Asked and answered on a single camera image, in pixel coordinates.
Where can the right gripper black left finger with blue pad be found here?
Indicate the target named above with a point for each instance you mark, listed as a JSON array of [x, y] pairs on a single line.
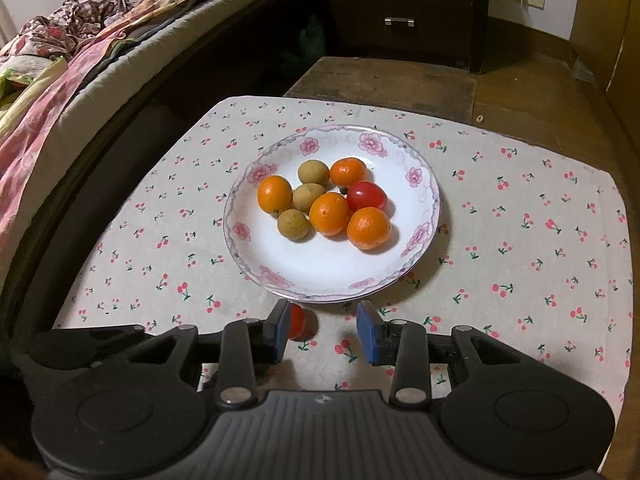
[[247, 349]]

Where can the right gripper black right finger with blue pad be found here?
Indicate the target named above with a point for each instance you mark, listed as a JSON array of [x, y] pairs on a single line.
[[402, 345]]

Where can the red cherry tomato on cloth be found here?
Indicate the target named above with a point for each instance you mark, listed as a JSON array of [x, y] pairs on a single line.
[[297, 322]]

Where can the white floral plate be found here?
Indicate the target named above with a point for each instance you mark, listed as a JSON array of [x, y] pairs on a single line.
[[320, 269]]

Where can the orange kumquat right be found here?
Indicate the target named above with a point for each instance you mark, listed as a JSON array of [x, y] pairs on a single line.
[[369, 228]]

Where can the orange kumquat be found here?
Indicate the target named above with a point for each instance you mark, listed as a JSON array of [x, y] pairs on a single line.
[[330, 214], [347, 171], [369, 228], [274, 195]]

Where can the brown longan bottom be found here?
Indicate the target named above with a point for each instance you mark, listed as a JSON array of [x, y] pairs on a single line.
[[293, 225]]

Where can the brown longan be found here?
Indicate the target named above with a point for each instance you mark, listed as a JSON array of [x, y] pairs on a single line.
[[293, 225], [305, 195], [313, 171]]

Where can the orange kumquat centre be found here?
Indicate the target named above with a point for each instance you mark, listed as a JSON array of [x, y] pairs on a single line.
[[330, 214]]

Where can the orange kumquat left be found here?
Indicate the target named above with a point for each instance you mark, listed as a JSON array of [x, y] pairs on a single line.
[[274, 195]]

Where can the red cherry tomato on plate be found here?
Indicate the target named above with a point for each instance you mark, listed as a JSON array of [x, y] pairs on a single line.
[[363, 194]]

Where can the white cherry print tablecloth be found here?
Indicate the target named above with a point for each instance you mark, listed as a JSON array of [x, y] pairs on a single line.
[[531, 247]]

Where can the brown longan middle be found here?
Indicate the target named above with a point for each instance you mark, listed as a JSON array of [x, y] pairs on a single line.
[[305, 195]]

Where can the orange kumquat top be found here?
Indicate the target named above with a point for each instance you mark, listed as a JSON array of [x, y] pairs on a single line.
[[347, 171]]

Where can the brown longan top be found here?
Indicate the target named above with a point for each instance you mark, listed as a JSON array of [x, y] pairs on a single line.
[[313, 171]]

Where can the bed with beige mattress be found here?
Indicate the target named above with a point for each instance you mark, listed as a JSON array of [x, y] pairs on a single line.
[[126, 114]]

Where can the dark wooden drawer cabinet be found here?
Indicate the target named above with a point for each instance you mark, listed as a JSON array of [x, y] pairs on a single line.
[[445, 32]]

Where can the pink floral blanket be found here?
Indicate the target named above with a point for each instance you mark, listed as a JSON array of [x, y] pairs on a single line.
[[49, 58]]

